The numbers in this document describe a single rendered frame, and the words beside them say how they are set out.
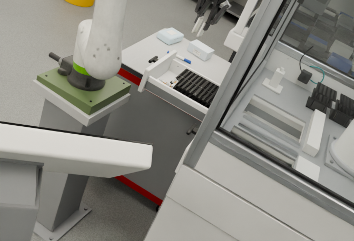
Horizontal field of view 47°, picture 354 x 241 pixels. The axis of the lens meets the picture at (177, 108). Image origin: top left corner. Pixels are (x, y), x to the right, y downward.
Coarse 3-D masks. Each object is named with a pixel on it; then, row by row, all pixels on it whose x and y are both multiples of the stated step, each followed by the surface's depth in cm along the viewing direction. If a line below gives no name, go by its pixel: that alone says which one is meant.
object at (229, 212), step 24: (192, 168) 118; (168, 192) 124; (192, 192) 120; (216, 192) 116; (216, 216) 120; (240, 216) 116; (264, 216) 113; (240, 240) 120; (264, 240) 116; (288, 240) 113; (312, 240) 111
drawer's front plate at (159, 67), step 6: (168, 54) 175; (174, 54) 179; (162, 60) 168; (168, 60) 175; (150, 66) 160; (156, 66) 163; (162, 66) 172; (168, 66) 180; (144, 72) 158; (150, 72) 160; (156, 72) 168; (162, 72) 176; (144, 78) 159; (156, 78) 173; (144, 84) 161; (138, 90) 163; (144, 90) 166
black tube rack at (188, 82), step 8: (192, 72) 176; (184, 80) 167; (192, 80) 171; (200, 80) 173; (176, 88) 165; (184, 88) 162; (192, 88) 164; (200, 88) 166; (208, 88) 169; (216, 88) 172; (192, 96) 165; (200, 96) 161; (208, 96) 164; (208, 104) 159
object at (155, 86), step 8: (176, 64) 181; (168, 72) 182; (176, 72) 182; (152, 80) 160; (168, 80) 176; (208, 80) 178; (144, 88) 163; (152, 88) 162; (160, 88) 160; (168, 88) 159; (160, 96) 162; (168, 96) 160; (176, 96) 159; (184, 96) 158; (176, 104) 160; (184, 104) 159; (192, 104) 158; (200, 104) 157; (192, 112) 159; (200, 112) 157; (200, 120) 159
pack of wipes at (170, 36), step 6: (162, 30) 227; (168, 30) 230; (174, 30) 233; (156, 36) 226; (162, 36) 224; (168, 36) 223; (174, 36) 226; (180, 36) 230; (168, 42) 223; (174, 42) 227
